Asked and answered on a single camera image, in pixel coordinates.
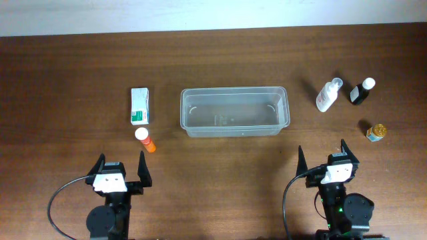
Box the orange tablet tube white cap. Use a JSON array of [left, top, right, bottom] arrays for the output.
[[135, 127, 156, 153]]

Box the white green medicine box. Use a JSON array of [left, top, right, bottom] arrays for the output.
[[130, 88, 149, 125]]

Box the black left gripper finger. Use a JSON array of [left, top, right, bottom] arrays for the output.
[[137, 151, 152, 187], [88, 153, 105, 175]]

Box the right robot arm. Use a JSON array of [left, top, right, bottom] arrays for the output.
[[296, 140, 385, 240]]

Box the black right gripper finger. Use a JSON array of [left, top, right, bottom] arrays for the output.
[[341, 139, 360, 164], [296, 145, 308, 177]]

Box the small jar gold lid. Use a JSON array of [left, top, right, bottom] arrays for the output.
[[366, 124, 387, 142]]

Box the clear plastic container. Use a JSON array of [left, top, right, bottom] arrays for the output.
[[180, 86, 290, 137]]

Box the dark bottle white cap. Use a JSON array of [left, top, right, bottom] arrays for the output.
[[350, 77, 376, 105]]

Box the white spray bottle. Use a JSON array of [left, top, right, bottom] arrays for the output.
[[316, 77, 343, 112]]

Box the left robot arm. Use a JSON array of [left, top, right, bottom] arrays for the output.
[[85, 152, 152, 240]]

